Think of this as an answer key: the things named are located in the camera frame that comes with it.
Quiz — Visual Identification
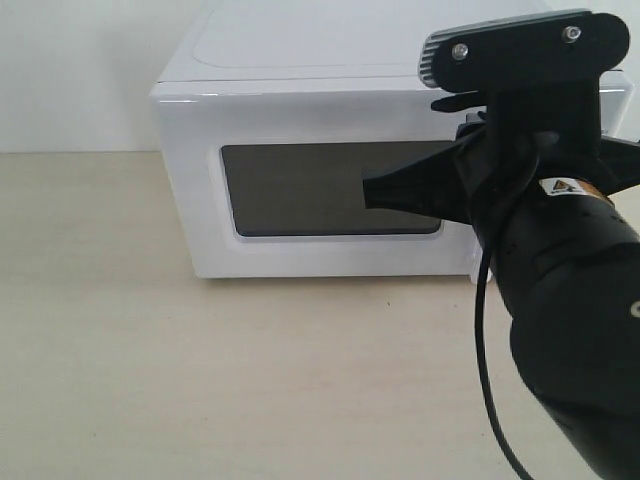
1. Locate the white microwave oven body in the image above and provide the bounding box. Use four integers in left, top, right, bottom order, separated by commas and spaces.
158, 0, 637, 151

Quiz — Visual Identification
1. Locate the black camera cable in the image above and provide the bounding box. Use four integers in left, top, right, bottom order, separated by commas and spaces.
474, 134, 551, 480

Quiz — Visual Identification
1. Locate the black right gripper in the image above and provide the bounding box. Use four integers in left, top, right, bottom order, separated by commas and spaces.
362, 84, 640, 240

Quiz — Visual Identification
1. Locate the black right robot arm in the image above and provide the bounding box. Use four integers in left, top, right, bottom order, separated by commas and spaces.
363, 84, 639, 479

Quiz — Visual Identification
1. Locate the white microwave door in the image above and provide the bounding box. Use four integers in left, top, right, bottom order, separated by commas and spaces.
150, 79, 481, 279

